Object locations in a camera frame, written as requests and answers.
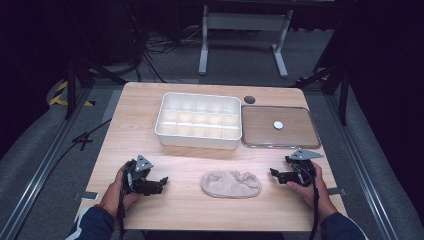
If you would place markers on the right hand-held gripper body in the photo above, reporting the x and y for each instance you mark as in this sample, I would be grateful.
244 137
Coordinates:
300 166

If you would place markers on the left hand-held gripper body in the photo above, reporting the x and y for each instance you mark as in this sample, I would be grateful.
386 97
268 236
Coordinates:
143 186

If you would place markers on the beige sock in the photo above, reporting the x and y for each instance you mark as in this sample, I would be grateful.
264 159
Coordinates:
230 184

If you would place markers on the white compartment storage box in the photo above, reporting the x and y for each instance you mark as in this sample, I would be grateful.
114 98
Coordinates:
198 120

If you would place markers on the person's left hand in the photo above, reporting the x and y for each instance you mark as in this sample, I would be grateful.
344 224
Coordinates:
116 193

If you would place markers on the person's right hand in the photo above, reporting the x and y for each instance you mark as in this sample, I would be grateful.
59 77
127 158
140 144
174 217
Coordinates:
316 196

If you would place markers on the clear lid with white knob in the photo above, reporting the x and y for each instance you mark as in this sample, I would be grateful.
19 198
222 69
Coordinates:
266 133

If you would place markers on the grey tape piece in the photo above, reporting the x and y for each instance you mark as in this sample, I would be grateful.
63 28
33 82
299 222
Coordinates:
86 196
336 191

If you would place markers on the dark table grommet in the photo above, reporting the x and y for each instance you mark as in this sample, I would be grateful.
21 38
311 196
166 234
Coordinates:
249 99

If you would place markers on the black tripod stand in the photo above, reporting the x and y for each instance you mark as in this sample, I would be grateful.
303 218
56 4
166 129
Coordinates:
343 90
70 90

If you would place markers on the yellow black floor tape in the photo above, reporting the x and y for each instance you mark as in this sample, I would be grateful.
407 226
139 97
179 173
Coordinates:
58 98

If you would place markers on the grey metal stand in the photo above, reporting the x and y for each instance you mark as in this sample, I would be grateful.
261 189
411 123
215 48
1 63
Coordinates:
245 21

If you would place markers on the aluminium floor rail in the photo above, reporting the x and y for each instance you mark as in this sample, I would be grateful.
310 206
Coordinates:
43 166
363 173

